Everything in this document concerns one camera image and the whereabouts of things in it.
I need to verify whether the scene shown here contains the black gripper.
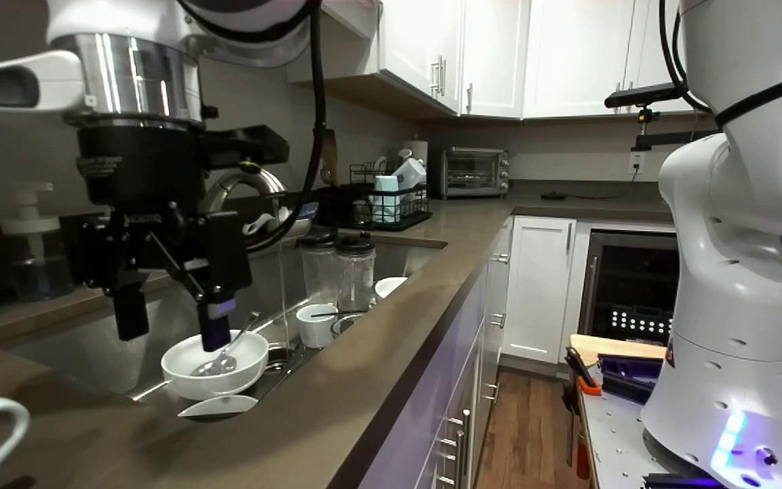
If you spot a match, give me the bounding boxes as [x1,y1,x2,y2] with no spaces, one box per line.
[62,117,256,354]

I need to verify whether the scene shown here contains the white bowl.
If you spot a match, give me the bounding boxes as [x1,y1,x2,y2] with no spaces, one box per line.
[158,330,275,406]

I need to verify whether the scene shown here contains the metal spoon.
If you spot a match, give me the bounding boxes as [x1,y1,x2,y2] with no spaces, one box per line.
[192,309,265,377]

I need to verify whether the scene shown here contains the stainless steel sink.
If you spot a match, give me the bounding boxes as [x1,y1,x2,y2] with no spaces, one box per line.
[0,229,453,429]

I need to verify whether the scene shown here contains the small white plate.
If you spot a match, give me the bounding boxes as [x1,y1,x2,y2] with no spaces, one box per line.
[174,391,260,421]

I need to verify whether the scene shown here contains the small white mug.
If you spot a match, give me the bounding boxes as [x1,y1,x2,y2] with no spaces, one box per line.
[293,303,340,354]

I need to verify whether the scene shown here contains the clear jar with black lid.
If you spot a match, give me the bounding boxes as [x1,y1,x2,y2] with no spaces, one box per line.
[332,231,379,315]
[297,229,344,308]

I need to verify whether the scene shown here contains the chrome faucet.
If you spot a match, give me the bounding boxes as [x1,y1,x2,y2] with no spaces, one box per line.
[199,163,293,239]

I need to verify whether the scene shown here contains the clear soap pump bottle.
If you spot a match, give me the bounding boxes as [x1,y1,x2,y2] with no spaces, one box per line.
[0,179,75,305]

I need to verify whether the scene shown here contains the thin black stick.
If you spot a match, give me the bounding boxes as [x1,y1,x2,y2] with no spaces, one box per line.
[308,308,373,320]

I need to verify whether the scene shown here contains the large white dish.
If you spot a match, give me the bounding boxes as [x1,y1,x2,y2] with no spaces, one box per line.
[373,274,409,305]

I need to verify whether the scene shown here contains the pale white container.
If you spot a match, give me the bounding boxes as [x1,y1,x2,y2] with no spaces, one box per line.
[373,172,405,225]

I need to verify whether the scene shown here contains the black dish rack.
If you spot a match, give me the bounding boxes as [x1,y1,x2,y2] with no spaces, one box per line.
[344,161,434,235]

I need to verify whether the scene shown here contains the white robot body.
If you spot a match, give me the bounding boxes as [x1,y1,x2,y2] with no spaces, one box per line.
[170,0,782,255]

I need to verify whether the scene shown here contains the translucent container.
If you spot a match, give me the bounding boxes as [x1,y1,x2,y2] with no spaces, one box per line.
[393,153,428,194]

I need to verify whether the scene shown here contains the base cabinet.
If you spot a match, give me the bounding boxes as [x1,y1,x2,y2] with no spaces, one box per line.
[358,220,513,489]

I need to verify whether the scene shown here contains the silver toaster oven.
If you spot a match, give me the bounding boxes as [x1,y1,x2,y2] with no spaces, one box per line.
[436,145,513,202]

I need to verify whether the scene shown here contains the white cabinet door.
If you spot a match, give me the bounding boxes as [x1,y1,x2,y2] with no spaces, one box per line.
[499,213,582,368]

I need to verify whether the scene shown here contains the orange and black clamp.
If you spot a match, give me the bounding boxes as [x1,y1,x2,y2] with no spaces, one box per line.
[560,342,605,402]

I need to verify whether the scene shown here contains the white upper cabinets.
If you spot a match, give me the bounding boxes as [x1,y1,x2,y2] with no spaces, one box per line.
[286,0,715,122]

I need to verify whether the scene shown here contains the wooden board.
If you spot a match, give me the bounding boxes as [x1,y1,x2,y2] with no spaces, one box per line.
[567,331,671,368]

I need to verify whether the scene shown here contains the white perforated mounting plate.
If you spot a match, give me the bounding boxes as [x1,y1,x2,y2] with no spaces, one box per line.
[579,384,719,489]

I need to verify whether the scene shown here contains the black built-in appliance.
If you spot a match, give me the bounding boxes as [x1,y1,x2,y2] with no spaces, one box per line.
[579,229,684,346]

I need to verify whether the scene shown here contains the blue box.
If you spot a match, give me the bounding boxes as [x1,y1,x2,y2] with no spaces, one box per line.
[595,354,669,406]

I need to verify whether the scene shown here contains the black camera on mount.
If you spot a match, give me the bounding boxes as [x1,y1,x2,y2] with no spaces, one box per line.
[603,80,724,155]

